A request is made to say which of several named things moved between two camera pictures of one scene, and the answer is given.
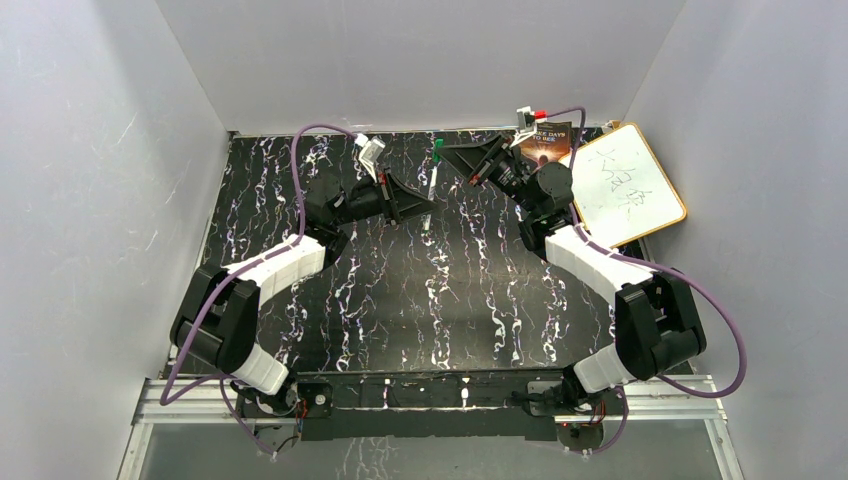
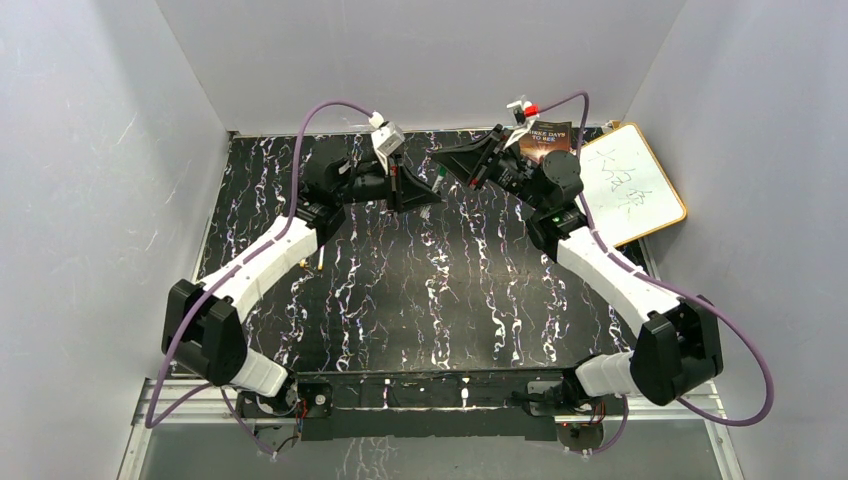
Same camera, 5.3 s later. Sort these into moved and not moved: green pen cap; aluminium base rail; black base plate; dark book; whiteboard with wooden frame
Moved: green pen cap
Not moved: black base plate; aluminium base rail; dark book; whiteboard with wooden frame
